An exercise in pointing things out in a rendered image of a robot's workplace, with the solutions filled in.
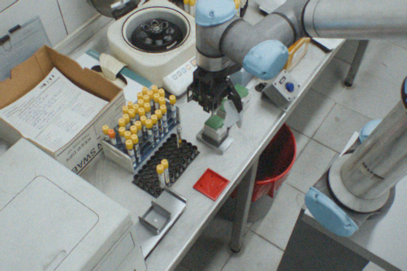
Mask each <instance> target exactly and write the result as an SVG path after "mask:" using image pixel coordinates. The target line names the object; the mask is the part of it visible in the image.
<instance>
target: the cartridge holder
mask: <svg viewBox="0 0 407 271"><path fill-rule="evenodd" d="M196 139H198V140H200V141H201V142H203V143H204V144H206V145H208V146H210V147H211V148H213V149H215V150H216V151H218V152H220V153H222V154H224V153H225V152H226V150H227V149H228V148H229V147H230V146H231V145H232V144H233V142H234V138H232V137H231V136H229V130H227V132H226V133H225V135H224V136H223V137H222V138H221V139H220V140H219V141H218V142H217V141H215V140H214V139H212V138H211V137H209V136H207V135H206V134H205V133H204V127H203V128H202V129H201V130H200V131H199V132H198V133H197V135H196Z"/></svg>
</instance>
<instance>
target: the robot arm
mask: <svg viewBox="0 0 407 271"><path fill-rule="evenodd" d="M194 21H195V23H196V46H195V49H196V63H197V68H196V69H195V70H194V71H193V81H192V82H191V83H190V84H189V85H188V86H187V98H186V99H185V100H184V101H183V103H184V102H186V101H187V102H188V103H189V102H190V101H192V100H193V101H195V102H198V105H200V106H201V107H203V111H205V112H206V113H208V114H209V113H210V112H211V116H213V115H214V113H215V112H216V111H217V110H218V109H219V108H220V107H221V106H222V104H221V102H222V101H223V100H224V98H226V97H227V98H228V100H226V101H225V102H224V105H223V107H224V109H225V111H226V117H225V121H224V124H225V126H226V127H230V126H231V125H233V124H234V123H237V125H238V127H239V128H241V127H242V122H243V112H242V109H243V108H242V101H241V98H240V96H239V93H238V92H237V90H236V89H235V87H234V85H233V83H232V81H231V79H230V78H229V77H227V76H229V75H231V74H234V73H236V72H238V71H240V70H241V69H242V68H243V69H244V70H245V71H246V72H248V73H250V74H253V75H255V76H256V77H258V78H259V79H261V80H271V79H272V78H274V77H276V76H277V75H278V73H279V71H280V70H281V69H282V68H283V67H284V66H285V64H286V62H287V59H288V49H289V48H290V47H291V46H292V45H293V44H294V43H295V42H297V41H298V40H299V39H300V38H334V39H353V40H373V41H407V0H287V1H286V2H285V3H284V4H282V5H281V6H280V7H278V8H277V9H275V10H274V11H273V12H272V13H270V14H269V15H268V16H266V17H264V18H263V19H261V20H260V21H259V22H258V23H256V24H255V25H251V24H249V23H248V22H247V21H244V20H243V19H242V18H240V17H238V16H236V6H235V3H234V1H233V0H198V2H197V4H196V16H195V18H194ZM406 176H407V75H406V76H405V78H404V79H403V82H402V84H401V86H400V100H399V102H398V103H397V104H396V105H395V106H394V107H393V109H392V110H390V112H389V113H388V114H387V115H386V116H385V117H384V118H383V120H382V119H375V120H372V121H369V122H368V123H366V124H365V125H364V127H363V128H362V129H361V130H360V132H359V137H358V138H357V140H356V141H355V142H354V143H353V144H352V145H351V146H350V147H349V148H348V149H347V150H346V151H345V152H344V153H343V154H342V155H341V156H340V157H339V158H337V159H336V160H335V161H334V162H333V163H332V165H331V166H330V167H329V168H328V169H327V170H326V171H325V173H324V174H323V175H322V176H321V178H320V179H319V180H318V181H317V182H316V183H315V184H314V185H313V186H311V187H310V188H309V191H308V192H307V193H306V194H305V196H304V202H305V204H306V206H307V208H308V209H309V211H310V212H311V215H312V216H313V217H314V218H315V219H316V220H317V221H318V222H319V223H320V224H321V225H322V226H324V227H325V228H327V229H328V230H329V231H331V232H333V233H335V234H336V235H339V236H342V237H348V236H351V235H352V234H353V233H354V232H355V231H358V230H359V227H360V226H361V225H362V223H363V222H364V221H365V220H373V219H376V218H380V217H381V216H383V215H384V214H386V212H387V211H388V210H389V208H390V207H391V206H392V204H393V202H394V199H395V186H396V184H397V183H398V182H399V181H400V180H401V179H403V178H404V177H406Z"/></svg>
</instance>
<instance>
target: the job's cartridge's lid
mask: <svg viewBox="0 0 407 271"><path fill-rule="evenodd" d="M224 121H225V119H223V118H221V117H219V116H217V115H215V114H214V115H213V116H211V115H210V116H209V118H208V119H207V120H206V121H205V122H204V124H206V125H208V126H210V127H212V128H213V129H215V130H216V129H218V127H220V128H223V126H224V125H225V124H224Z"/></svg>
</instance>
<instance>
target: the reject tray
mask: <svg viewBox="0 0 407 271"><path fill-rule="evenodd" d="M229 183H230V181H229V180H228V179H226V178H225V177H223V176H221V175H219V174H218V173H217V172H215V171H213V170H212V169H210V168H207V169H206V170H205V172H204V173H203V174H202V176H201V177H200V178H199V179H198V181H197V182H196V183H195V184H194V186H193V188H194V189H195V190H197V191H198V192H200V193H201V194H203V195H205V196H206V197H208V198H210V199H211V200H213V201H216V200H217V198H218V197H219V196H220V195H221V193H222V192H223V191H224V190H225V188H226V187H227V186H228V185H229Z"/></svg>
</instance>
